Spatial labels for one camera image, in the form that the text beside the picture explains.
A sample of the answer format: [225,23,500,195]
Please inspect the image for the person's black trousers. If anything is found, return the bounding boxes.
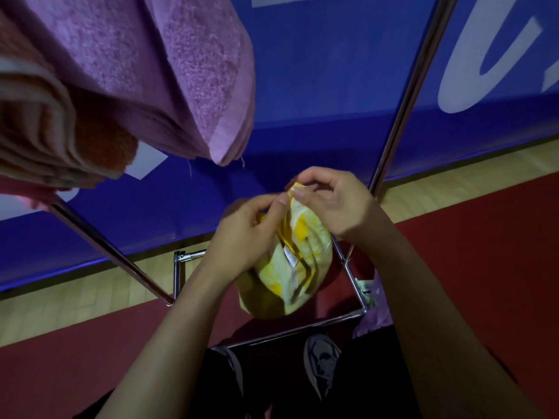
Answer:
[74,325,518,419]

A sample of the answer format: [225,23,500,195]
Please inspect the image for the person's right forearm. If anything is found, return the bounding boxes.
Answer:
[369,226,544,419]

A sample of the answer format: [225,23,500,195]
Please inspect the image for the blue banner with white print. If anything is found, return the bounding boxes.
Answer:
[0,0,559,293]

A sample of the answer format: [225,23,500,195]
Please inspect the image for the person's left hand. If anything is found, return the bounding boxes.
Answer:
[199,192,291,285]

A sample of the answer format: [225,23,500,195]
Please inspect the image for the pink towel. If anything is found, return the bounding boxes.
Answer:
[0,176,60,212]

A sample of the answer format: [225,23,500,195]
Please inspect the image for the purple towel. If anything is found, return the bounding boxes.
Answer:
[352,270,394,340]
[0,0,257,167]

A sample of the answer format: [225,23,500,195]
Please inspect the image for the orange patterned towel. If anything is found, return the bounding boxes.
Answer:
[0,8,140,190]

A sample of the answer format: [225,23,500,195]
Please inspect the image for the metal drying rack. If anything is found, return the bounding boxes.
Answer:
[48,0,459,350]

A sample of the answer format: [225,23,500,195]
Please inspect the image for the yellow white cloth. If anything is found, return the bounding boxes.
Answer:
[235,182,334,321]

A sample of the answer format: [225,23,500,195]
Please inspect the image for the person's right hand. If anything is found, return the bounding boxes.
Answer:
[286,166,392,254]

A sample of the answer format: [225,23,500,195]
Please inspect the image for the person's grey shoe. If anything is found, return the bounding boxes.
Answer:
[221,346,245,396]
[303,333,342,401]

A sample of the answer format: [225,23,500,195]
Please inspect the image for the person's left grey shoe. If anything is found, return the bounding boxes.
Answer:
[221,346,245,396]

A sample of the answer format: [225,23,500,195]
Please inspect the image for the person's right grey shoe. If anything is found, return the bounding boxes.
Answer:
[303,333,342,401]

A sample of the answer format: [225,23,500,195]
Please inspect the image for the person's left forearm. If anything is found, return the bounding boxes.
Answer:
[95,268,228,419]

